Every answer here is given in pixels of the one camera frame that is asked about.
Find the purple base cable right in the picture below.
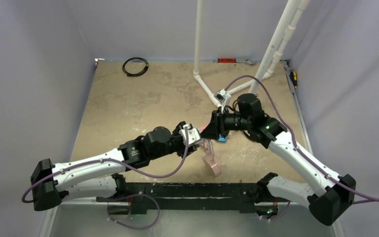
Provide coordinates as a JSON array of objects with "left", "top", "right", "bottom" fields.
[{"left": 257, "top": 197, "right": 292, "bottom": 223}]

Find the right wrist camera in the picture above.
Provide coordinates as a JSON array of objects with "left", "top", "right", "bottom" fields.
[{"left": 214, "top": 89, "right": 231, "bottom": 114}]

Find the yellow black screwdriver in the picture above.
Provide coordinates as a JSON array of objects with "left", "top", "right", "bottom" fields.
[{"left": 290, "top": 70, "right": 298, "bottom": 88}]

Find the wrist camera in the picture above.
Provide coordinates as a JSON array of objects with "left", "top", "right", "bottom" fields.
[
  {"left": 214, "top": 89, "right": 231, "bottom": 114},
  {"left": 179, "top": 124, "right": 202, "bottom": 146}
]

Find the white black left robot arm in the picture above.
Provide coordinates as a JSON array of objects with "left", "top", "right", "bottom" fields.
[{"left": 26, "top": 122, "right": 201, "bottom": 211}]

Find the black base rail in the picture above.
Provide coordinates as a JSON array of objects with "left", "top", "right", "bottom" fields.
[{"left": 96, "top": 175, "right": 286, "bottom": 214}]

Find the small black coiled cable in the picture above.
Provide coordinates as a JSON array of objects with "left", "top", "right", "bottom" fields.
[{"left": 122, "top": 57, "right": 149, "bottom": 78}]

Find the white PVC pipe frame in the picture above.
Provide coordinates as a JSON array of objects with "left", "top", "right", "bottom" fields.
[{"left": 192, "top": 0, "right": 310, "bottom": 107}]

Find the pink round socket with cord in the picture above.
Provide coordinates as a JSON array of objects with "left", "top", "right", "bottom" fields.
[{"left": 201, "top": 139, "right": 222, "bottom": 177}]

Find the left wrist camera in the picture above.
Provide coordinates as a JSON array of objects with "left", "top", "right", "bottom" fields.
[{"left": 179, "top": 124, "right": 202, "bottom": 146}]

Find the blue plug adapter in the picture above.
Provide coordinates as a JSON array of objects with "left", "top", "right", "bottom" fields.
[{"left": 217, "top": 134, "right": 228, "bottom": 143}]

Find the red handled adjustable wrench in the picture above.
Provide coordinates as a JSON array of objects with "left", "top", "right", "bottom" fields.
[{"left": 213, "top": 58, "right": 256, "bottom": 66}]

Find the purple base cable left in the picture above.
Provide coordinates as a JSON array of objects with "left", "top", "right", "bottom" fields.
[{"left": 107, "top": 194, "right": 161, "bottom": 230}]

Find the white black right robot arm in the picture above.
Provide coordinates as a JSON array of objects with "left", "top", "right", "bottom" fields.
[{"left": 201, "top": 93, "right": 356, "bottom": 226}]

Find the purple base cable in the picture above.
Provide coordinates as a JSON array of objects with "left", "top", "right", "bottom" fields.
[
  {"left": 257, "top": 197, "right": 292, "bottom": 223},
  {"left": 107, "top": 194, "right": 161, "bottom": 230}
]

